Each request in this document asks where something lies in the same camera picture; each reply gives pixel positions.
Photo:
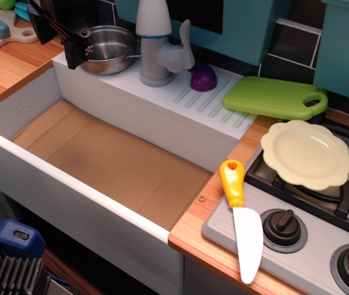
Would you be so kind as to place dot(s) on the brown cardboard sheet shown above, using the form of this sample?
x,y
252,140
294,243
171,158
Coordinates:
x,y
152,182

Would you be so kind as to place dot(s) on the green plastic cutting board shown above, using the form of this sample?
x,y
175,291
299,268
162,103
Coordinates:
x,y
276,98

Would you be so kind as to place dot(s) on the stainless steel pot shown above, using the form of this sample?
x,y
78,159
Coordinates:
x,y
113,50

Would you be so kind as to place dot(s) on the purple toy eggplant half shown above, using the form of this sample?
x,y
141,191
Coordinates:
x,y
203,77

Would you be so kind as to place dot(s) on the cream scalloped plate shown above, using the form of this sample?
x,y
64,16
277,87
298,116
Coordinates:
x,y
307,155

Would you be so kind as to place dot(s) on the grey toy stove top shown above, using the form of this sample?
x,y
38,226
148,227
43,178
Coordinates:
x,y
308,269

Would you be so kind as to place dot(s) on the white toy sink basin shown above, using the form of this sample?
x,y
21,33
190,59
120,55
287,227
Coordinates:
x,y
192,125

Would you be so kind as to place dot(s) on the blue toy utensil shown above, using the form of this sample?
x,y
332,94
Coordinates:
x,y
21,10

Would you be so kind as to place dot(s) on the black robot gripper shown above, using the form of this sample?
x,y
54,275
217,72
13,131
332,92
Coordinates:
x,y
67,19

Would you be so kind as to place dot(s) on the black burner grate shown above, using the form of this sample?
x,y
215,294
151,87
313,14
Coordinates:
x,y
332,207

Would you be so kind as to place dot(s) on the blue clamp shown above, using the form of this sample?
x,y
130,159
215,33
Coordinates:
x,y
18,240

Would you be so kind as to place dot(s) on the green toy vegetable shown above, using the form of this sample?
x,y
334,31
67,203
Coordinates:
x,y
7,4

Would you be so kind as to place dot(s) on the yellow handled toy knife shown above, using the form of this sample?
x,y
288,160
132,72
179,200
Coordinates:
x,y
247,222

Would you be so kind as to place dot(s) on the grey toy faucet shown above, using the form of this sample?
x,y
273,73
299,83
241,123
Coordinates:
x,y
160,60

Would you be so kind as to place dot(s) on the teal cabinet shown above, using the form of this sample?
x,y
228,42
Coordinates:
x,y
332,65
241,30

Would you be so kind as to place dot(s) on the black ribbed heat sink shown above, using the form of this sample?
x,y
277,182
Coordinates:
x,y
23,276

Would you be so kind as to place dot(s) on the teal cabinet right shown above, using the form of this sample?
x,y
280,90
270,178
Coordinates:
x,y
332,65

